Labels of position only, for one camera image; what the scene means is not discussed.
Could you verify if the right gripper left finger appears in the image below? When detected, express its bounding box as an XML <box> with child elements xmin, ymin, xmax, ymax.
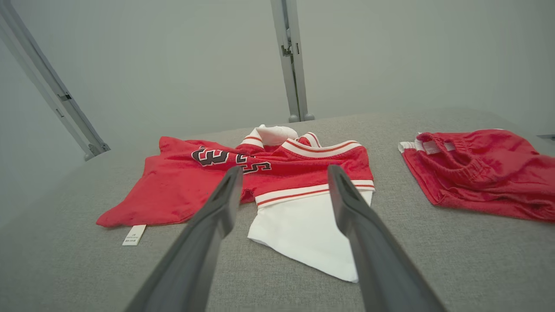
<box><xmin>126</xmin><ymin>167</ymin><xmax>243</xmax><ymax>312</ymax></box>

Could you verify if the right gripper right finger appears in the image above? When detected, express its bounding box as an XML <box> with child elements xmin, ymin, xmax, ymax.
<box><xmin>327</xmin><ymin>165</ymin><xmax>447</xmax><ymax>312</ymax></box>

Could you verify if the red shorts white stripe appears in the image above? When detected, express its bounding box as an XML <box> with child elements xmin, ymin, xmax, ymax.
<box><xmin>398</xmin><ymin>129</ymin><xmax>555</xmax><ymax>223</ymax></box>

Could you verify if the grey double partition post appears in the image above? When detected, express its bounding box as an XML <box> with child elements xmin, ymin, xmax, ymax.
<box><xmin>271</xmin><ymin>0</ymin><xmax>315</xmax><ymax>123</ymax></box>

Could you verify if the red basketball jersey white trim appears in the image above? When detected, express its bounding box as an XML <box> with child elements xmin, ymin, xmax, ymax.
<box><xmin>96</xmin><ymin>125</ymin><xmax>375</xmax><ymax>283</ymax></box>

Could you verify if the grey partition post with foot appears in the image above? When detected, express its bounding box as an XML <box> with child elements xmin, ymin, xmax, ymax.
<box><xmin>0</xmin><ymin>0</ymin><xmax>111</xmax><ymax>162</ymax></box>

